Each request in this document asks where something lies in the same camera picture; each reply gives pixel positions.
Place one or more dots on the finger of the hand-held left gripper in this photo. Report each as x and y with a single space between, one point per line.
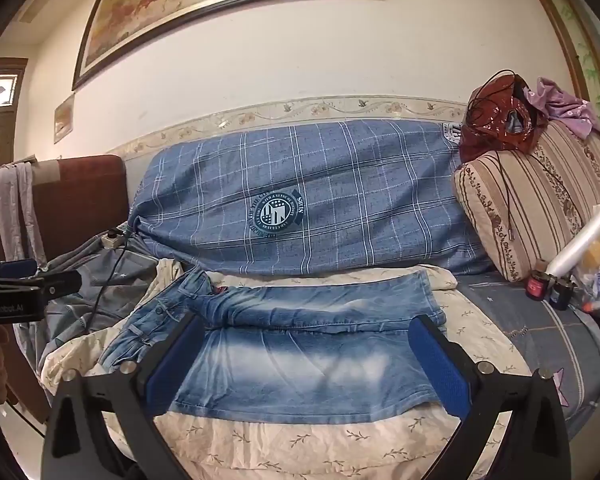
16 267
62 283

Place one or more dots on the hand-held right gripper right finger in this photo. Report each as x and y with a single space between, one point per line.
437 366

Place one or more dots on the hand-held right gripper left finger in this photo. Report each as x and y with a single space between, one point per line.
175 366

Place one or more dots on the light blue denim pants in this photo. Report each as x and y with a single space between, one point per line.
290 360

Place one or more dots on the grey striped clothing heap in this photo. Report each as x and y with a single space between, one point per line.
115 280

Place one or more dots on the grey hanging cloth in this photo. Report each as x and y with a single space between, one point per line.
12 200

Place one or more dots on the white power adapter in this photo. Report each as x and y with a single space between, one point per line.
112 238

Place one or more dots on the brown headboard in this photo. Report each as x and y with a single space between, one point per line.
80 195

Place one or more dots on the grey-blue bedsheet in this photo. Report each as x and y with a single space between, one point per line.
530 330

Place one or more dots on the dark bottle with red label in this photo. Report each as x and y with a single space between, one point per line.
536 286

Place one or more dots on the cream leaf-print blanket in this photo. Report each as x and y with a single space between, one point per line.
330 442

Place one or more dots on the dark small bottle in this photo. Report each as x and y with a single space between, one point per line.
560 295

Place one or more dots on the striped floral pillow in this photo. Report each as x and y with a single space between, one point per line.
522 200

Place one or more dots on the clear plastic film roll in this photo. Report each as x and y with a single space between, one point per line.
580 240

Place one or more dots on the red plastic bag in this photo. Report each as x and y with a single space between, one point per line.
490 120

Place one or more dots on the purple cloth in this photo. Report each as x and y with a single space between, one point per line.
565 106

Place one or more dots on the large framed painting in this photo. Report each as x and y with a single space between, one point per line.
180 5

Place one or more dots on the small wall picture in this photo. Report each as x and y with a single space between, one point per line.
63 119

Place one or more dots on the wooden door frame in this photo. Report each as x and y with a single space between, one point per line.
575 60

